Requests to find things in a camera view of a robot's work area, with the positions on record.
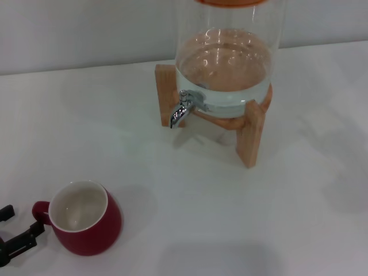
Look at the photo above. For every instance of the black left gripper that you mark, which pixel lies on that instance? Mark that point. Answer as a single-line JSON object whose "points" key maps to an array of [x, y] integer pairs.
{"points": [[1, 244]]}

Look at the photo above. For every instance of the red ceramic cup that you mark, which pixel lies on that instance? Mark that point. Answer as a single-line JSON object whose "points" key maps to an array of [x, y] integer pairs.
{"points": [[95, 230]]}

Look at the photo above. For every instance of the chrome faucet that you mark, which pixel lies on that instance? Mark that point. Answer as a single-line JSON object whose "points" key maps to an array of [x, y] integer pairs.
{"points": [[179, 113]]}

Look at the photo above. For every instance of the wooden dispenser stand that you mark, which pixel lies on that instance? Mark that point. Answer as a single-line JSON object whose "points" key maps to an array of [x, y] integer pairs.
{"points": [[248, 138]]}

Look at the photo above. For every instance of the glass water dispenser jar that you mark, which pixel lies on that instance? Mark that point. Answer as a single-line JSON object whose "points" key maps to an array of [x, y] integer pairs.
{"points": [[227, 72]]}

